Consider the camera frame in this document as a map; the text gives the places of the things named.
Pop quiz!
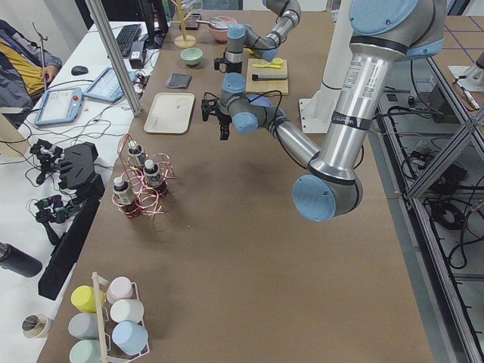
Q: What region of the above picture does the left rear drink bottle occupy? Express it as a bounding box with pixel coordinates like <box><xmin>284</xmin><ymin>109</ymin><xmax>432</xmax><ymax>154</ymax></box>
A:
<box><xmin>143</xmin><ymin>159</ymin><xmax>168</xmax><ymax>197</ymax></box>

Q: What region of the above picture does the grey folded cloth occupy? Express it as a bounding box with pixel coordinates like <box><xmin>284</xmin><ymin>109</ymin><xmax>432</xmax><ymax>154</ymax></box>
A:
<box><xmin>165</xmin><ymin>73</ymin><xmax>192</xmax><ymax>89</ymax></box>

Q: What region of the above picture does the near teach pendant tablet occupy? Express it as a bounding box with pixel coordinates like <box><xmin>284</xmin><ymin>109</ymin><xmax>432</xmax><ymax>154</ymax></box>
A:
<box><xmin>34</xmin><ymin>87</ymin><xmax>82</xmax><ymax>126</ymax></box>

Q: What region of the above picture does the upper lemon half slice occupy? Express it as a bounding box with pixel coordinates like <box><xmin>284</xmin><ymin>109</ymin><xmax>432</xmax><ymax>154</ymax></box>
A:
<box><xmin>271</xmin><ymin>57</ymin><xmax>284</xmax><ymax>66</ymax></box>

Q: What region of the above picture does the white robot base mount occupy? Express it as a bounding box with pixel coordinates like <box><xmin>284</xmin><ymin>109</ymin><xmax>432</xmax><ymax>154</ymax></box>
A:
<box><xmin>299</xmin><ymin>0</ymin><xmax>353</xmax><ymax>134</ymax></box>

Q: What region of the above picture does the grey cup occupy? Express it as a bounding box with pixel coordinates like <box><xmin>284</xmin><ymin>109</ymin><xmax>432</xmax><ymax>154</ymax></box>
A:
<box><xmin>68</xmin><ymin>312</ymin><xmax>98</xmax><ymax>340</ymax></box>

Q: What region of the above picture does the aluminium frame post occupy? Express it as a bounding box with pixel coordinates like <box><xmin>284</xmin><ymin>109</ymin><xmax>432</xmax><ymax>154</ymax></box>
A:
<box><xmin>85</xmin><ymin>0</ymin><xmax>141</xmax><ymax>116</ymax></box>

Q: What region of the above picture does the steel ice scoop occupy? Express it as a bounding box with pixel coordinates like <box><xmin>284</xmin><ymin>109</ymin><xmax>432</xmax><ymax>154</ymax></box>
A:
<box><xmin>196</xmin><ymin>17</ymin><xmax>229</xmax><ymax>30</ymax></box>

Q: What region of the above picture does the black keyboard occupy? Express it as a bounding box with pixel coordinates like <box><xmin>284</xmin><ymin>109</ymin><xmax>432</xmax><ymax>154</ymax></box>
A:
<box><xmin>116</xmin><ymin>24</ymin><xmax>141</xmax><ymax>49</ymax></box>

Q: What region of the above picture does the tape roll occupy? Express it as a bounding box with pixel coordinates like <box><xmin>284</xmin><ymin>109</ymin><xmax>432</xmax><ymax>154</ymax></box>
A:
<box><xmin>21</xmin><ymin>314</ymin><xmax>52</xmax><ymax>339</ymax></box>

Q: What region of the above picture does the mint cup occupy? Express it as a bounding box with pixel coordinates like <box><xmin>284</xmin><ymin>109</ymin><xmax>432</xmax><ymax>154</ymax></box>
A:
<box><xmin>69</xmin><ymin>340</ymin><xmax>101</xmax><ymax>363</ymax></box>

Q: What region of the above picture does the white cup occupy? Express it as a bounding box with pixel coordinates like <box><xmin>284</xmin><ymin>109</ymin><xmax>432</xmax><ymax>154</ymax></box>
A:
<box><xmin>110</xmin><ymin>299</ymin><xmax>144</xmax><ymax>324</ymax></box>

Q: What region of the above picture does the light blue cup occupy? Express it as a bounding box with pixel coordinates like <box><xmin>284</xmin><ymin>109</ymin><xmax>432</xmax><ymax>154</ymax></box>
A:
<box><xmin>112</xmin><ymin>321</ymin><xmax>148</xmax><ymax>355</ymax></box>

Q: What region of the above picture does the blue round plate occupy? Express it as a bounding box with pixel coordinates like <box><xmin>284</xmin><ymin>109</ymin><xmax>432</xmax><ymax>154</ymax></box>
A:
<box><xmin>246</xmin><ymin>94</ymin><xmax>274</xmax><ymax>112</ymax></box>

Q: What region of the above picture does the mint green bowl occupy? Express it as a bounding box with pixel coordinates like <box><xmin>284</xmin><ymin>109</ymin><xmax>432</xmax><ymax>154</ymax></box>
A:
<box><xmin>180</xmin><ymin>47</ymin><xmax>203</xmax><ymax>66</ymax></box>

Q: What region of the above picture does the pink ice bowl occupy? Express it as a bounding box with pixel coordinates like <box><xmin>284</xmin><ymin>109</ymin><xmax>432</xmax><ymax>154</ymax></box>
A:
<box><xmin>208</xmin><ymin>16</ymin><xmax>237</xmax><ymax>43</ymax></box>

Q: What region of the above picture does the pink cup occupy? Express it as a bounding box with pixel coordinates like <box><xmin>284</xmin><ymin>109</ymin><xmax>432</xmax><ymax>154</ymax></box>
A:
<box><xmin>106</xmin><ymin>276</ymin><xmax>133</xmax><ymax>304</ymax></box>

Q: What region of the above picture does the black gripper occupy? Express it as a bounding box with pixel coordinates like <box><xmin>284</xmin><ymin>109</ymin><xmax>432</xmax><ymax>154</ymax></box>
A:
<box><xmin>201</xmin><ymin>92</ymin><xmax>231</xmax><ymax>141</ymax></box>
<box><xmin>213</xmin><ymin>52</ymin><xmax>242</xmax><ymax>74</ymax></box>

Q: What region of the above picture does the copper wire bottle rack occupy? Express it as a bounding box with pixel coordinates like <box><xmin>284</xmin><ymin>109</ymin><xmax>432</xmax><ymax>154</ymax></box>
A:
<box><xmin>111</xmin><ymin>134</ymin><xmax>175</xmax><ymax>219</ymax></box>

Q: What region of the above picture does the black flask bottle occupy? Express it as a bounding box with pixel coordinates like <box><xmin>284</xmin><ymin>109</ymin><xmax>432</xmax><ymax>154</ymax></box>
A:
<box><xmin>0</xmin><ymin>243</ymin><xmax>42</xmax><ymax>278</ymax></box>

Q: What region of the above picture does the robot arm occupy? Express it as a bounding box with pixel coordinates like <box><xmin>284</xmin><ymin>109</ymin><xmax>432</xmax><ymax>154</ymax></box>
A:
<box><xmin>214</xmin><ymin>0</ymin><xmax>301</xmax><ymax>73</ymax></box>
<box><xmin>201</xmin><ymin>1</ymin><xmax>446</xmax><ymax>222</ymax></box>

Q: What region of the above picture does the yellow cup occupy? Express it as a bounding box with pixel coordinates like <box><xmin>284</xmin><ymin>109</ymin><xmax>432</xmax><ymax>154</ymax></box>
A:
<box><xmin>70</xmin><ymin>285</ymin><xmax>96</xmax><ymax>313</ymax></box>

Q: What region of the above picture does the drink bottle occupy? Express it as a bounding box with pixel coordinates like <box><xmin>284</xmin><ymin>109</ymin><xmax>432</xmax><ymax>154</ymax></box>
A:
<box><xmin>128</xmin><ymin>140</ymin><xmax>147</xmax><ymax>169</ymax></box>
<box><xmin>143</xmin><ymin>159</ymin><xmax>168</xmax><ymax>197</ymax></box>
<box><xmin>113</xmin><ymin>176</ymin><xmax>141</xmax><ymax>218</ymax></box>

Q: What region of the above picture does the teach pendant tablet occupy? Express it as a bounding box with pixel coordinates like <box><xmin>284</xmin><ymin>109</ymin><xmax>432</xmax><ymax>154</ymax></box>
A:
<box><xmin>34</xmin><ymin>87</ymin><xmax>82</xmax><ymax>126</ymax></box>
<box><xmin>83</xmin><ymin>67</ymin><xmax>124</xmax><ymax>103</ymax></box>

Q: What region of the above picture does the yellow plastic knife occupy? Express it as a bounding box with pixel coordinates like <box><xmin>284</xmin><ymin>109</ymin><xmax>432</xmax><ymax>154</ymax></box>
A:
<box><xmin>252</xmin><ymin>63</ymin><xmax>284</xmax><ymax>69</ymax></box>

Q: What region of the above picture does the front drink bottle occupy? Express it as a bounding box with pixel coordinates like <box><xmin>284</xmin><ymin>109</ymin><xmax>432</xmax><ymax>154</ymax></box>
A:
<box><xmin>113</xmin><ymin>176</ymin><xmax>141</xmax><ymax>218</ymax></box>

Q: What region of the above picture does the far teach pendant tablet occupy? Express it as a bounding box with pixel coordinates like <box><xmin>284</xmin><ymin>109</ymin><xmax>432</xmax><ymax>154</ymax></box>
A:
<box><xmin>83</xmin><ymin>67</ymin><xmax>124</xmax><ymax>103</ymax></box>

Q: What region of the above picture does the right rear drink bottle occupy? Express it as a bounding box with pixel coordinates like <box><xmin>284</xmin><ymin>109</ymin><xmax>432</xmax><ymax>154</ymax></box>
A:
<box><xmin>128</xmin><ymin>140</ymin><xmax>147</xmax><ymax>169</ymax></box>

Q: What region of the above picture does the white wire cup rack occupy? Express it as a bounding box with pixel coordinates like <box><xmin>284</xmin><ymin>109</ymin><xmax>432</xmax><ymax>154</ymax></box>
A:
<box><xmin>92</xmin><ymin>271</ymin><xmax>150</xmax><ymax>362</ymax></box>

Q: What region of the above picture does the steel muddler black tip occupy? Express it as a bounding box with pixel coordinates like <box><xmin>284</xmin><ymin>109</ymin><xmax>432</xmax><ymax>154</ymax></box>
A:
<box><xmin>251</xmin><ymin>73</ymin><xmax>288</xmax><ymax>82</ymax></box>

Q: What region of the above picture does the black computer mouse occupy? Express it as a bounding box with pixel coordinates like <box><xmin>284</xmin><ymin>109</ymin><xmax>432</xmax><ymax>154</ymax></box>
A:
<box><xmin>71</xmin><ymin>65</ymin><xmax>88</xmax><ymax>76</ymax></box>

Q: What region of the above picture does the cream rabbit tray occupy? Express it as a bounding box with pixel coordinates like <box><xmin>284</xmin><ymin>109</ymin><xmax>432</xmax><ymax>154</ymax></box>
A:
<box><xmin>144</xmin><ymin>92</ymin><xmax>195</xmax><ymax>135</ymax></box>

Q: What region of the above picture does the bamboo cutting board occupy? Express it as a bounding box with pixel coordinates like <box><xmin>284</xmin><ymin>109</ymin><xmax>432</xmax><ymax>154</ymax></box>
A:
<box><xmin>246</xmin><ymin>58</ymin><xmax>289</xmax><ymax>95</ymax></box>

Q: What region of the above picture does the dark tray box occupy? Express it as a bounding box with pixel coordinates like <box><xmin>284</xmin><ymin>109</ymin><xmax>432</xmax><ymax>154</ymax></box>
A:
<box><xmin>185</xmin><ymin>13</ymin><xmax>202</xmax><ymax>30</ymax></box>

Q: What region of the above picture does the wooden mug tree stand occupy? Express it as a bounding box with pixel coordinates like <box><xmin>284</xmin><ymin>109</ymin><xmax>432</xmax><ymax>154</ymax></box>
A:
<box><xmin>170</xmin><ymin>0</ymin><xmax>197</xmax><ymax>49</ymax></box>

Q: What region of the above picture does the seated person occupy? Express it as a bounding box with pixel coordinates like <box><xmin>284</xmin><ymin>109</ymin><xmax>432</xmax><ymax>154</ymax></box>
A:
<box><xmin>1</xmin><ymin>20</ymin><xmax>62</xmax><ymax>128</ymax></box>

